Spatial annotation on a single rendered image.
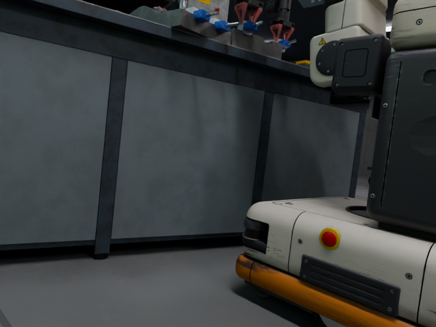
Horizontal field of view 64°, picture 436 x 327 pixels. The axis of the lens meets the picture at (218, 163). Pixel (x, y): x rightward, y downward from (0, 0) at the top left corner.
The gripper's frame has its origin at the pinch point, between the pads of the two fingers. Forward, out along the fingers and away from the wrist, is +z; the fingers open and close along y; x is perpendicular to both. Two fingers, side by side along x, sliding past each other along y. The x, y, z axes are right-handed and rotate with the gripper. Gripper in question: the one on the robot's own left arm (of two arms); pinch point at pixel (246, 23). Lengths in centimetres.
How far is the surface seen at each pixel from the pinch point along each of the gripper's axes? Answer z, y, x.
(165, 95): 35.3, 32.8, 2.1
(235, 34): 6.2, 6.0, 1.5
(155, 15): 8.5, 38.7, -0.1
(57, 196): 73, 64, 1
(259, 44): 6.9, -6.6, 1.5
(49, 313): 95, 68, 31
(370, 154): 3, -734, -440
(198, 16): 9.3, 28.3, 12.7
